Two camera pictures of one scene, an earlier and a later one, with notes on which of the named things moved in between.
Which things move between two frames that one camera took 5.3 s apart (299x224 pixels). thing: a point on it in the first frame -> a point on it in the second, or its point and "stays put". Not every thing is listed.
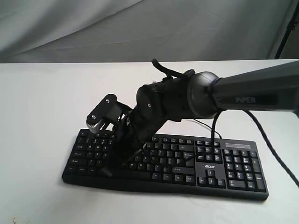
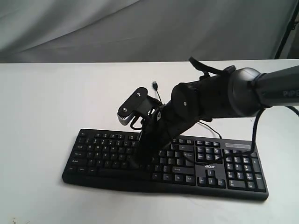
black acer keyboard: [196, 166] stays put
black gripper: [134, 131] -> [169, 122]
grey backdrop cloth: [54, 31] stays put
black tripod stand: [291, 25] stays put
